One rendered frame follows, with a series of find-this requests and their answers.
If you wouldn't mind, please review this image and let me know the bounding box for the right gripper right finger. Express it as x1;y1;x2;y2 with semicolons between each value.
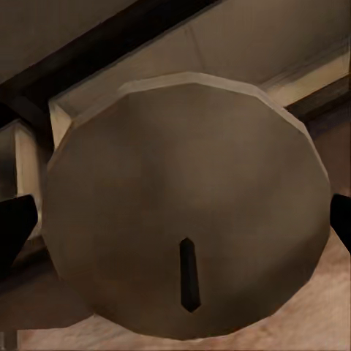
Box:
331;194;351;254

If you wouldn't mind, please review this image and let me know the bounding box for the pillar candle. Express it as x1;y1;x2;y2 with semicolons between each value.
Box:
41;71;332;341

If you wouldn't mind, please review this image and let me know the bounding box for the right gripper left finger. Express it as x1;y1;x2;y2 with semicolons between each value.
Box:
0;195;38;282

